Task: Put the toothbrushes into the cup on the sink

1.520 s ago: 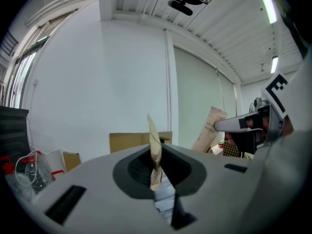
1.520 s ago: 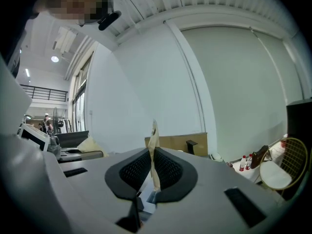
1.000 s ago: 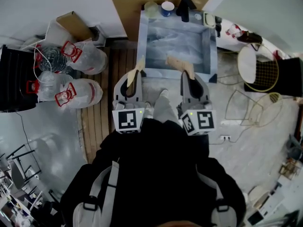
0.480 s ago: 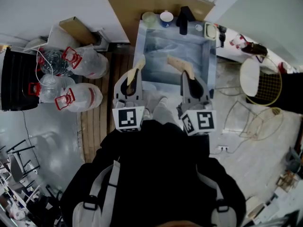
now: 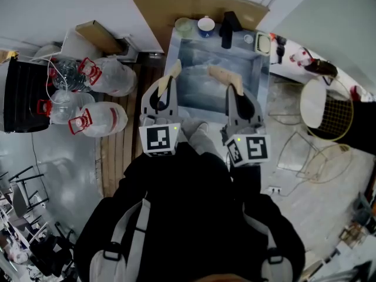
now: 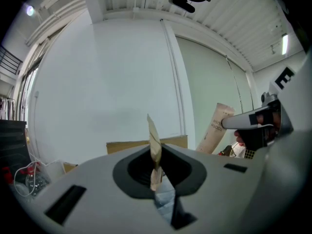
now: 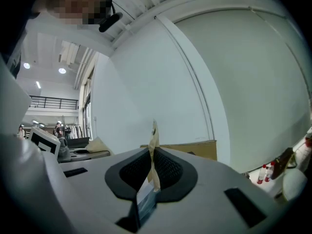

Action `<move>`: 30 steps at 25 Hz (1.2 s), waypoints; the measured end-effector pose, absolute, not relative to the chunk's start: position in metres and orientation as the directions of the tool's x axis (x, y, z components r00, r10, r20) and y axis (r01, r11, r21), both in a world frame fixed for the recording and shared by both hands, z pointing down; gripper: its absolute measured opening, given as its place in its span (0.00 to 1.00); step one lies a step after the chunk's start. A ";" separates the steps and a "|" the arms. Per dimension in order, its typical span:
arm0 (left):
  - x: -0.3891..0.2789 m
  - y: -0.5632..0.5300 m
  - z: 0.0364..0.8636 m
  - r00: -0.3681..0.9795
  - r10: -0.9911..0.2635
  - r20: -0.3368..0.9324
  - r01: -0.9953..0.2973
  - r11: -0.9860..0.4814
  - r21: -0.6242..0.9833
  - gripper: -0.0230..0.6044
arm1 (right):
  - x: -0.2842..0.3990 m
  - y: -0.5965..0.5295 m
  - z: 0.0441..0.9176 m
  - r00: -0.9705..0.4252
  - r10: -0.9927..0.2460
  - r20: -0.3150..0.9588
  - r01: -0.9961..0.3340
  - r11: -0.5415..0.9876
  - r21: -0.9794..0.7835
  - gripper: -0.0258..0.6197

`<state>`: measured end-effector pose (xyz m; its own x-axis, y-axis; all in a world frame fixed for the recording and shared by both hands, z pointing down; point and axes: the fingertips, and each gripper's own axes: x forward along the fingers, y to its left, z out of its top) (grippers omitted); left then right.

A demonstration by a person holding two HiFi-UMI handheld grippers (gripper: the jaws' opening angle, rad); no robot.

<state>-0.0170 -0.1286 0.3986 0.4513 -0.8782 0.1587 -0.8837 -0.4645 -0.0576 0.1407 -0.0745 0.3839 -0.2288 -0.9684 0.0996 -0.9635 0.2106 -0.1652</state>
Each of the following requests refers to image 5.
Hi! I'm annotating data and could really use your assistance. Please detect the black faucet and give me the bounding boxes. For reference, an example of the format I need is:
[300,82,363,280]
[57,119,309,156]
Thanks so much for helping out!
[219,11,243,50]

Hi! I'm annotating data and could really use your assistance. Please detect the pale green soap dish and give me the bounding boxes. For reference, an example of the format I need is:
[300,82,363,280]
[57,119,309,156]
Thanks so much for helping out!
[253,31,272,56]

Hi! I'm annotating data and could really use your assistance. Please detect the clear water jug red handle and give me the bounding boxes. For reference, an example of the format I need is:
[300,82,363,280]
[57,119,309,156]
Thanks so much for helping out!
[37,89,96,126]
[78,56,139,98]
[68,102,129,138]

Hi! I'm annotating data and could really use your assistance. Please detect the black folding chairs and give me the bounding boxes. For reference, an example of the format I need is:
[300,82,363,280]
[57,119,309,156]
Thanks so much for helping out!
[0,165,76,279]

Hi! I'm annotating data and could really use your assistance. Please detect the empty gold wire chair frame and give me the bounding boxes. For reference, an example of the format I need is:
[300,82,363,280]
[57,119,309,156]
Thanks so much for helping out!
[277,130,353,197]

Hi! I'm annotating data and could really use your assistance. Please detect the blue cup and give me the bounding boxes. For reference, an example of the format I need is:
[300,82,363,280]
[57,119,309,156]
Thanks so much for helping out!
[197,15,217,39]

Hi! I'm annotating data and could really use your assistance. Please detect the black bag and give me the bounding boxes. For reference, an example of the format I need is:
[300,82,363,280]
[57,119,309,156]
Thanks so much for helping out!
[304,58,339,78]

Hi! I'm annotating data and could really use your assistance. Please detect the white cable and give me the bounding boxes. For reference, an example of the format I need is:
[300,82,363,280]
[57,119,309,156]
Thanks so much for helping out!
[17,53,78,105]

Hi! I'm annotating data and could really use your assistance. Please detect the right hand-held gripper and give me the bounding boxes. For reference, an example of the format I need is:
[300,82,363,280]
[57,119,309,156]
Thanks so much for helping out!
[207,65,271,167]

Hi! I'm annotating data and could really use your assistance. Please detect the grey backpack strap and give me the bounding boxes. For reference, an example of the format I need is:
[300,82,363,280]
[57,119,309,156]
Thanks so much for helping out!
[89,198,152,282]
[242,203,294,282]

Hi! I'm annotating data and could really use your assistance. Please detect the red and white printed sheet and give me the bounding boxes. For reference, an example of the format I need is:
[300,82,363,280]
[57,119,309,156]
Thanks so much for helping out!
[268,32,376,102]

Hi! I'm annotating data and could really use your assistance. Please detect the gold wire chair white seat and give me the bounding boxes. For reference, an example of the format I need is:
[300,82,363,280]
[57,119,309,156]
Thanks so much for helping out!
[298,77,355,142]

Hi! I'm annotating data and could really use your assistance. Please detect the person's right forearm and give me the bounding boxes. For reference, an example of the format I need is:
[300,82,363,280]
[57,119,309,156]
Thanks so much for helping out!
[229,162,263,198]

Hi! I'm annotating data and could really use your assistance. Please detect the large brown cardboard sheet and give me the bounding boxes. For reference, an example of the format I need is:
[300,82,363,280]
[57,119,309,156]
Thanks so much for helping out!
[128,0,270,54]

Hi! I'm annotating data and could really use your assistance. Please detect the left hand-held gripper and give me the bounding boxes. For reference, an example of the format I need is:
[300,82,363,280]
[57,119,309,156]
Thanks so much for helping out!
[138,59,183,157]

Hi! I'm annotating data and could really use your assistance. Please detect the person's black jacket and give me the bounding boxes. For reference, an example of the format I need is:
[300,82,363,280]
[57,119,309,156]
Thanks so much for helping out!
[72,142,307,282]

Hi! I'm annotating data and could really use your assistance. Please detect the white board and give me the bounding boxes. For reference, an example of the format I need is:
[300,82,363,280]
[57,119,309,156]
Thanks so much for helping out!
[29,29,104,63]

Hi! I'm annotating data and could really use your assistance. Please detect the black plastic crate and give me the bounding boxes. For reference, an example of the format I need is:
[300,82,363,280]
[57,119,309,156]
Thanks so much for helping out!
[3,56,61,134]

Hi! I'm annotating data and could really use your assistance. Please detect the person's grey trousers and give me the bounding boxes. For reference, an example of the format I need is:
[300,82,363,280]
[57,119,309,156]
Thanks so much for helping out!
[177,118,227,166]

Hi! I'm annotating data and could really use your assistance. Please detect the wooden plank pallet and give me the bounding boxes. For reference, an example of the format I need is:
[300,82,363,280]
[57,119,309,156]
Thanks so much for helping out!
[95,51,166,199]

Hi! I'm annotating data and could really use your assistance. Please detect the crumpled clear water jug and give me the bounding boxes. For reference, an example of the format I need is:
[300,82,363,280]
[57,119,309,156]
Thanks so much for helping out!
[48,58,90,93]

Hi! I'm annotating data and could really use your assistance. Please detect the long brown cardboard box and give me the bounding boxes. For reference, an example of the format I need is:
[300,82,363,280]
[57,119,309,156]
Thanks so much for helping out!
[75,19,125,55]

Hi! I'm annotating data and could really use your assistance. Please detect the pale green translucent cup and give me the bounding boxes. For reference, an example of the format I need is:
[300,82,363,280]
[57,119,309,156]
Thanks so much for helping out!
[174,17,193,38]

